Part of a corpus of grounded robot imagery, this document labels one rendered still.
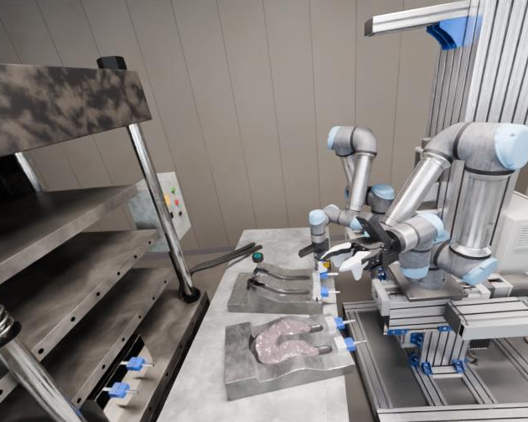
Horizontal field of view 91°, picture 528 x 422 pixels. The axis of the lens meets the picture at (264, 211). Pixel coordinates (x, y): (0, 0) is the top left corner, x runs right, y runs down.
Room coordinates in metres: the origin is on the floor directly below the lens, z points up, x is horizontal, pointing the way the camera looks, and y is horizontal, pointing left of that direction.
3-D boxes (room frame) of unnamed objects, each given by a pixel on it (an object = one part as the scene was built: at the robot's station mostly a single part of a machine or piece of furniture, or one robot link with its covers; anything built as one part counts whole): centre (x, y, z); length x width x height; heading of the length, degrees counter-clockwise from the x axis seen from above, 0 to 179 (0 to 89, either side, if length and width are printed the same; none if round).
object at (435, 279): (0.83, -0.64, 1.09); 0.15 x 0.15 x 0.10
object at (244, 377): (0.75, 0.00, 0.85); 0.50 x 0.26 x 0.11; 94
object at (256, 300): (1.11, 0.00, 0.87); 0.50 x 0.26 x 0.14; 76
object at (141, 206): (1.49, 0.63, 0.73); 0.30 x 0.22 x 1.47; 166
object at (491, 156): (0.71, -0.68, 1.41); 0.15 x 0.12 x 0.55; 20
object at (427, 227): (0.62, -0.43, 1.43); 0.11 x 0.08 x 0.09; 110
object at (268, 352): (0.75, 0.00, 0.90); 0.26 x 0.18 x 0.08; 94
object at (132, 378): (0.77, 0.91, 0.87); 0.50 x 0.27 x 0.17; 76
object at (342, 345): (0.72, -0.27, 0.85); 0.13 x 0.05 x 0.05; 94
